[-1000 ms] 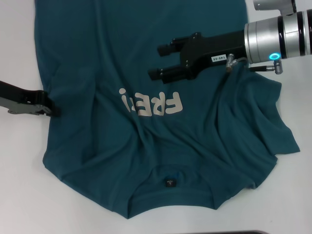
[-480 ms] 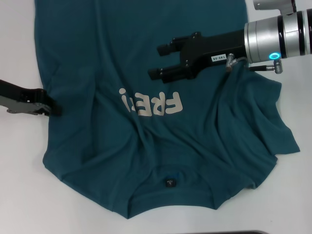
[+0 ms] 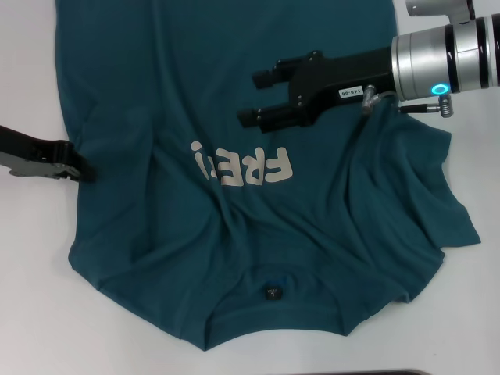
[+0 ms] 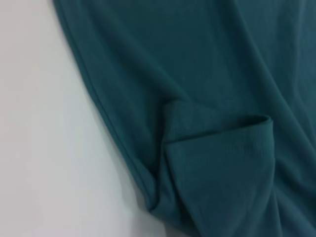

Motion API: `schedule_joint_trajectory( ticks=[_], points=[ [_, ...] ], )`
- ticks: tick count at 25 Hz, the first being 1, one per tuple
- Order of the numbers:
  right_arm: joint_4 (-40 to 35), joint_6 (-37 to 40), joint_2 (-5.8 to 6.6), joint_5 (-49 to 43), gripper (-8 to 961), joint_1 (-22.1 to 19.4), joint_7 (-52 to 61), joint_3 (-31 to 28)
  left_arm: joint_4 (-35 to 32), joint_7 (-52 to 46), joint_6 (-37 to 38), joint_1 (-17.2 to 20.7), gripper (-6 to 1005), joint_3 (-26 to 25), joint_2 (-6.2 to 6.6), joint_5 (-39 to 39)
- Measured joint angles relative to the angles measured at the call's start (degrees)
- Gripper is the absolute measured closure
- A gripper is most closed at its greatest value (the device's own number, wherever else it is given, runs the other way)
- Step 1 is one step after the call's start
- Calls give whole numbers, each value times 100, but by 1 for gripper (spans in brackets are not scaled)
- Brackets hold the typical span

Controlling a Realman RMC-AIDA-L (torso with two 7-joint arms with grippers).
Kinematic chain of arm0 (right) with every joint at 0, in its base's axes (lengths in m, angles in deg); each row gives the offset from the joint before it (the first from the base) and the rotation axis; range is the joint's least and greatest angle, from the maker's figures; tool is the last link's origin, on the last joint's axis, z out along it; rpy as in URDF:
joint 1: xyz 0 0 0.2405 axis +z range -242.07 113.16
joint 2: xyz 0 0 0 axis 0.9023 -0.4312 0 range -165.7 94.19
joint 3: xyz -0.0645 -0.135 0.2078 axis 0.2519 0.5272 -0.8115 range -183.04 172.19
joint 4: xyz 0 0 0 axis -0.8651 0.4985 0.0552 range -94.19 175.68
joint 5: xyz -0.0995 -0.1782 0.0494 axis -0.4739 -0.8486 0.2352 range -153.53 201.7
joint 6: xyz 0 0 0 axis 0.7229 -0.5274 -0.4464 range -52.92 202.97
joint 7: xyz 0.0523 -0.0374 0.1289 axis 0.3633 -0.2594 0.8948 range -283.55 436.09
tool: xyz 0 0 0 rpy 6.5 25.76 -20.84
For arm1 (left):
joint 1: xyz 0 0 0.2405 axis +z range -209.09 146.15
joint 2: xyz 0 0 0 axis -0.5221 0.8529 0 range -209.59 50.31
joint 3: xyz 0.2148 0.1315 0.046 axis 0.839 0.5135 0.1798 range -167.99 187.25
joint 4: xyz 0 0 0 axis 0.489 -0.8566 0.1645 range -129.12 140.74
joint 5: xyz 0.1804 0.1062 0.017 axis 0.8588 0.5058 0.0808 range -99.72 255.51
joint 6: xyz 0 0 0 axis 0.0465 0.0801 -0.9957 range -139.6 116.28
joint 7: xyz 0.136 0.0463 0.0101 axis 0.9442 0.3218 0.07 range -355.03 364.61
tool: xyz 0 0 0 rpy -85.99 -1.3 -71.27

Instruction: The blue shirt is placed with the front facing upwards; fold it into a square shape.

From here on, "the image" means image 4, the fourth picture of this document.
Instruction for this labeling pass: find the teal blue printed t-shirt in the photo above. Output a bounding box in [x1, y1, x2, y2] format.
[52, 0, 316, 237]

